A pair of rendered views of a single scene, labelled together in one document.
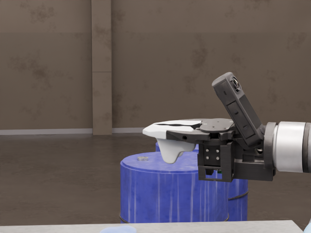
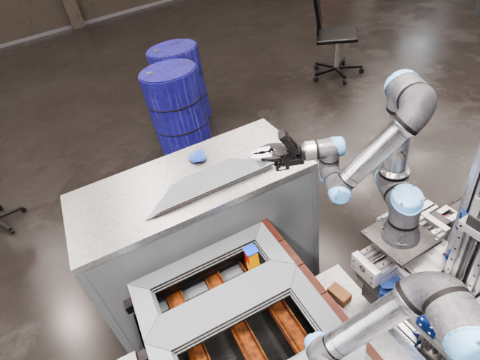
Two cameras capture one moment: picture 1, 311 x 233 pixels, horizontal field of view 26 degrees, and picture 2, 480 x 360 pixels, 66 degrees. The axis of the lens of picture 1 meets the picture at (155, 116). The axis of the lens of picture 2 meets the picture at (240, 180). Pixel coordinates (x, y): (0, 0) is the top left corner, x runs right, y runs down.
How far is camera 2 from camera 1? 0.75 m
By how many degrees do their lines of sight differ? 34
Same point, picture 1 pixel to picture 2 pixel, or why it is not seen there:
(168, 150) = (261, 163)
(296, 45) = not seen: outside the picture
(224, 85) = (284, 138)
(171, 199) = (175, 93)
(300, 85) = not seen: outside the picture
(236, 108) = (289, 145)
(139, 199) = (157, 98)
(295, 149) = (314, 154)
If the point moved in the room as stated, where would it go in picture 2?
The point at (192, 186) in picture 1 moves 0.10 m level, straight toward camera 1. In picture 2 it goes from (183, 84) to (186, 88)
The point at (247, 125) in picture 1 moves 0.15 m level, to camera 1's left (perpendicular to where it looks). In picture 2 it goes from (294, 150) to (257, 163)
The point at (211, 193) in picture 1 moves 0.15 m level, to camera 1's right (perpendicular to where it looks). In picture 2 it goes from (193, 83) to (207, 79)
